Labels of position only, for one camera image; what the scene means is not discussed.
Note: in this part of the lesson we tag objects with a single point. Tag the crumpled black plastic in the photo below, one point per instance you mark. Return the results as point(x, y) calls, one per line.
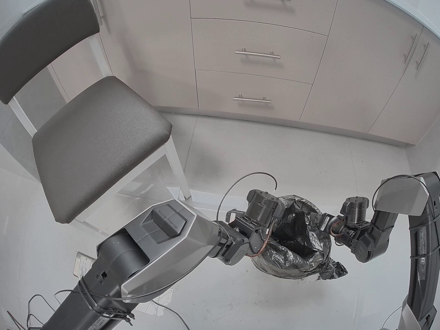
point(331, 270)

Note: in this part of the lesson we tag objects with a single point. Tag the beige cabinet with drawers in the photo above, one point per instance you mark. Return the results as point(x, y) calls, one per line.
point(261, 29)

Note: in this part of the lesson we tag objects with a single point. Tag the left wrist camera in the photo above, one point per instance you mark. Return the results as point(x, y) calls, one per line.
point(231, 217)

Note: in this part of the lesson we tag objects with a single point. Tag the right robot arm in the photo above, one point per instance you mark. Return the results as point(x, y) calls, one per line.
point(398, 194)

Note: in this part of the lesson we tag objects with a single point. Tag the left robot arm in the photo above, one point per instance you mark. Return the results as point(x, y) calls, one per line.
point(165, 232)

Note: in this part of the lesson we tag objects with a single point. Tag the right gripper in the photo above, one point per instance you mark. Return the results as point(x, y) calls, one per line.
point(325, 222)

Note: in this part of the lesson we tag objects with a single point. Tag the grey padded white chair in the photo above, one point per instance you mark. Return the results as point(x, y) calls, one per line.
point(103, 132)

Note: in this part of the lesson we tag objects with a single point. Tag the black plastic bag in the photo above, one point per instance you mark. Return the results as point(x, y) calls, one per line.
point(295, 266)

